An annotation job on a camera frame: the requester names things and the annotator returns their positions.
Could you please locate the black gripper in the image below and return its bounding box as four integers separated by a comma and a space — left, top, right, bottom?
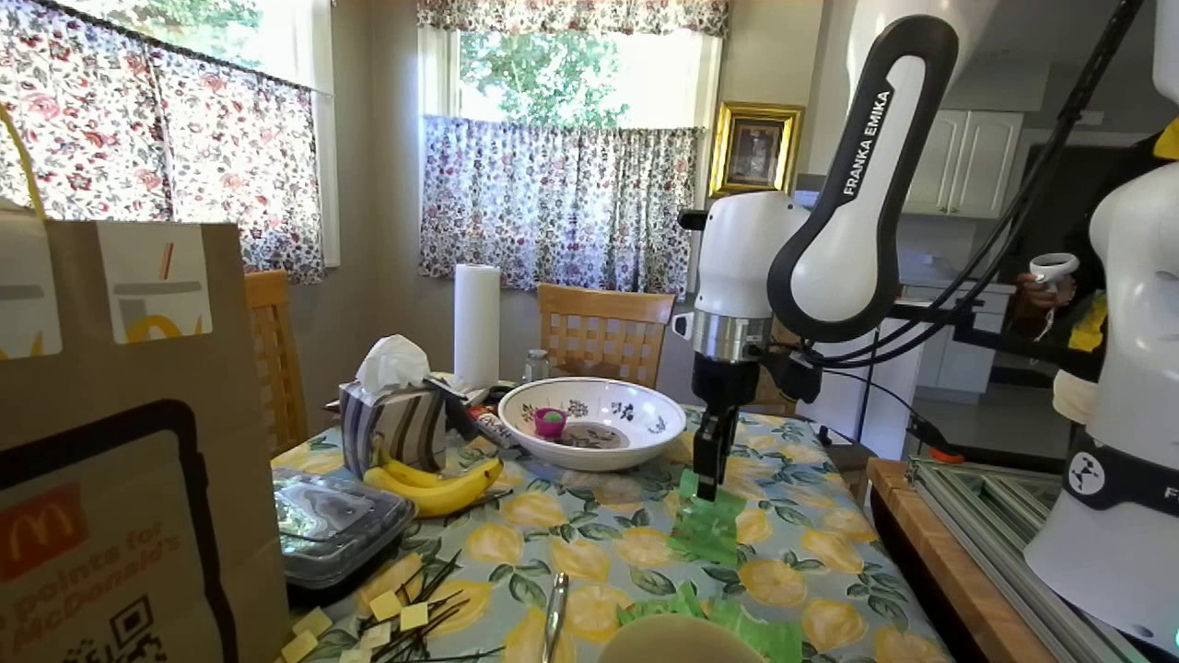
692, 350, 768, 503

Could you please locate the white floral bowl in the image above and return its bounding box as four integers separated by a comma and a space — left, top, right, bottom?
493, 371, 690, 474

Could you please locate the small grey packet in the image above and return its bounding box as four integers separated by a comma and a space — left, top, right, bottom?
563, 418, 629, 452

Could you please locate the lemon print tablecloth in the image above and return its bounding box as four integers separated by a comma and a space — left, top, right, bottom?
271, 401, 958, 663

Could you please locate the small pink item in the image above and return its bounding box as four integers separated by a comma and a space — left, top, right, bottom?
532, 404, 572, 446

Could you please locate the white base cabinet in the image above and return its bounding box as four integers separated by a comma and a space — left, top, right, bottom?
805, 277, 1025, 464

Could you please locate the black red marker pen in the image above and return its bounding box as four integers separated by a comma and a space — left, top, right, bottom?
464, 404, 535, 464

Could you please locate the metal spoon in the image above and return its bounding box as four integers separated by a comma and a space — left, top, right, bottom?
537, 571, 575, 663

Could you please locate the wooden board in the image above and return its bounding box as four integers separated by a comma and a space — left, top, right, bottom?
868, 457, 1033, 663

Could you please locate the large yellow banana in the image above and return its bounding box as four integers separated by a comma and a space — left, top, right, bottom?
362, 452, 510, 522

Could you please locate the white paper towel roll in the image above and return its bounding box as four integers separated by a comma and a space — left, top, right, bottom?
449, 261, 504, 395

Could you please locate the floral cafe curtain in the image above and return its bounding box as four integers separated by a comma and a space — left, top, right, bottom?
417, 110, 710, 297

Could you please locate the small yellow banana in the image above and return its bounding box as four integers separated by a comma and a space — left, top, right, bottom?
379, 457, 454, 495

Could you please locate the gold framed picture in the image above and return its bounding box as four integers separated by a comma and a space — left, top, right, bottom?
707, 100, 810, 207

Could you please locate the striped tissue box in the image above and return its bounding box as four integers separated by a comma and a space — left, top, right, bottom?
339, 378, 461, 480

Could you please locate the white tissue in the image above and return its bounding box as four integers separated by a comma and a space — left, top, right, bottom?
349, 331, 435, 396

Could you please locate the black plastic food container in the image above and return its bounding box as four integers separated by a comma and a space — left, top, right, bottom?
271, 473, 419, 598

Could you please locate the white framed window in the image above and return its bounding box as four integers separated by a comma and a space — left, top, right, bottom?
417, 21, 729, 131

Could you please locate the floral curtain valance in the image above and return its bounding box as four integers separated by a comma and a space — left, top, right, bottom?
413, 0, 734, 42

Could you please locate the brown McDonald's paper bag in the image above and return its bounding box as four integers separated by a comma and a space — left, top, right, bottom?
0, 102, 294, 663

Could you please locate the wide floral curtain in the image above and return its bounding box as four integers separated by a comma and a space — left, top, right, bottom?
0, 0, 328, 279

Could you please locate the black camera cable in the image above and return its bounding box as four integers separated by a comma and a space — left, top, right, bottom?
845, 364, 1074, 480

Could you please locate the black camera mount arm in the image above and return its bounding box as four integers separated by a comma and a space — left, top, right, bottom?
882, 297, 1076, 357

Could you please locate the black thin wire object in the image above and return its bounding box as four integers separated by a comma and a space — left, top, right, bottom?
364, 550, 478, 663

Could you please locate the aluminium rail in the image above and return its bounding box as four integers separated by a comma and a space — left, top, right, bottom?
914, 457, 1155, 663

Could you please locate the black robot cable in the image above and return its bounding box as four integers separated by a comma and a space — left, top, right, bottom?
784, 0, 1155, 371

